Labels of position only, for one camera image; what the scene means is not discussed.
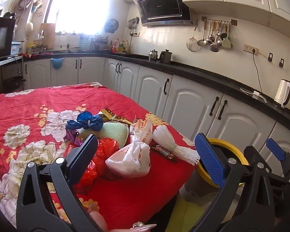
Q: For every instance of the black countertop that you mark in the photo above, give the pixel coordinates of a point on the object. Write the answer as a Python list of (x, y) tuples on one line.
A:
[(207, 77)]

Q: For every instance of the white lower cabinets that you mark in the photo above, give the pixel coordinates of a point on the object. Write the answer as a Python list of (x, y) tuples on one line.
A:
[(149, 94)]

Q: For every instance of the white electric kettle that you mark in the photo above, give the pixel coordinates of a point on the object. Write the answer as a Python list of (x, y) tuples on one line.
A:
[(281, 93)]

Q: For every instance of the dark chocolate bar wrapper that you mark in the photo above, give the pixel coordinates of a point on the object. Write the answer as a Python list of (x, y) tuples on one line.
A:
[(163, 151)]

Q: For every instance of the wooden cutting board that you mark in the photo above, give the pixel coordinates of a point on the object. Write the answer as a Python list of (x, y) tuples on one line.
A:
[(48, 36)]

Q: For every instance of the dark lidded jug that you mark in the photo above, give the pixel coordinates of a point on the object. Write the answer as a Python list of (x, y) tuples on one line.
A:
[(164, 56)]

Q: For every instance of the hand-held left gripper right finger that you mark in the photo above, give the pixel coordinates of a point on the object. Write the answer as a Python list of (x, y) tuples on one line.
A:
[(210, 157)]

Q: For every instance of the beige wall socket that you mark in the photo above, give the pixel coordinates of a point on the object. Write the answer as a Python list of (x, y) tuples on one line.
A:
[(250, 49)]

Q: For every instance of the wall utensil rail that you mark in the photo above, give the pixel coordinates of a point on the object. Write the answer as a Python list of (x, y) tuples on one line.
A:
[(220, 20)]

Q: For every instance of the small blue fan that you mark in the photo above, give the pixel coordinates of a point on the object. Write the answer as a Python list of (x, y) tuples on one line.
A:
[(111, 25)]

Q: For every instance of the black range hood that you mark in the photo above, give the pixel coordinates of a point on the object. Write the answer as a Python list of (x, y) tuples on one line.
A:
[(159, 4)]

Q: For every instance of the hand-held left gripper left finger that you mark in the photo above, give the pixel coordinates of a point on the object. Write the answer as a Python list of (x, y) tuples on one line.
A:
[(82, 159)]

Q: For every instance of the steel spoon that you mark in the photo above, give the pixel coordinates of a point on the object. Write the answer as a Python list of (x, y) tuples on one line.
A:
[(209, 38)]

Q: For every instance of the teal drawer organizer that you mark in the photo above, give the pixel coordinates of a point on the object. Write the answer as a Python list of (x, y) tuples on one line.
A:
[(86, 43)]

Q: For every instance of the steel teapot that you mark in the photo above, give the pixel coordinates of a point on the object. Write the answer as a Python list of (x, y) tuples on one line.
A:
[(153, 55)]

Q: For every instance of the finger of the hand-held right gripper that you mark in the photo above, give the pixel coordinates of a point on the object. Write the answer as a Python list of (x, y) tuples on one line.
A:
[(276, 148), (252, 153)]

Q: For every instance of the yellow green garment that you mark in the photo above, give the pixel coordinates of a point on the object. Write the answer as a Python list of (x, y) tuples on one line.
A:
[(183, 212)]

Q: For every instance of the person's left hand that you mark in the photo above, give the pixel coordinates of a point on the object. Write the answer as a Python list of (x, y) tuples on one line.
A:
[(101, 224)]

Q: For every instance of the yellow brown snack wrapper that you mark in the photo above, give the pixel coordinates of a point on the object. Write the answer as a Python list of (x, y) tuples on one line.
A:
[(116, 118)]

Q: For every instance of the green spatula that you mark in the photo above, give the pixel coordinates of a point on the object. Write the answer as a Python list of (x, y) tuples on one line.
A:
[(226, 43)]

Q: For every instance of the green knitted cloth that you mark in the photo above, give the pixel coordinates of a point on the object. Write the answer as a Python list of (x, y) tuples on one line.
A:
[(113, 131)]

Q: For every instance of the white plastic bag red print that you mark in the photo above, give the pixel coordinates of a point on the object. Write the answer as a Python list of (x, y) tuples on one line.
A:
[(128, 159)]

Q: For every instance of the yellow rimmed trash bin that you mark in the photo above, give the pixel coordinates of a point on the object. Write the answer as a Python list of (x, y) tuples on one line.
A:
[(232, 143)]

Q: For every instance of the blue hanging bin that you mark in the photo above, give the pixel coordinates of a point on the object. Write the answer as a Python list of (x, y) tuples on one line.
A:
[(57, 64)]

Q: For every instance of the kitchen window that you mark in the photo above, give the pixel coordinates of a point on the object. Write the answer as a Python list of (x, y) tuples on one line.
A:
[(79, 7)]

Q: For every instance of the white plastic box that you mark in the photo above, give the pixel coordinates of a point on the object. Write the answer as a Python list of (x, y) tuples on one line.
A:
[(15, 48)]

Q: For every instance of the dark ladle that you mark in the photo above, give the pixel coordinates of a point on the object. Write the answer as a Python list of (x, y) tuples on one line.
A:
[(214, 47)]

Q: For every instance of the row of condiment bottles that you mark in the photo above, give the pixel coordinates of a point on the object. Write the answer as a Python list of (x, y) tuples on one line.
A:
[(119, 47)]

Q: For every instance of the purple foil wrapper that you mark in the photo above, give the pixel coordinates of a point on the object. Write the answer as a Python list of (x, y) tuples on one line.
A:
[(71, 135)]

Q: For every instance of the black microwave oven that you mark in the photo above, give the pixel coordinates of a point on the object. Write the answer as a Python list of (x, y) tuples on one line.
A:
[(1, 38)]

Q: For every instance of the hanging kitchen tools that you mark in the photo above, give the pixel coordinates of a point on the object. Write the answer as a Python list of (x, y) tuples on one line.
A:
[(134, 25)]

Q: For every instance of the red floral tablecloth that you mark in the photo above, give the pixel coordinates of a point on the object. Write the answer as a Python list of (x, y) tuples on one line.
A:
[(38, 101)]

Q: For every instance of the blue plastic bag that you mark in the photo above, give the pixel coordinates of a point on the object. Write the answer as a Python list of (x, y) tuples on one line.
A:
[(87, 119)]

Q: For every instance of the black wall hook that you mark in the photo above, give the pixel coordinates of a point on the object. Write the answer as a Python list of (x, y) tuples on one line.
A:
[(270, 58), (281, 63)]

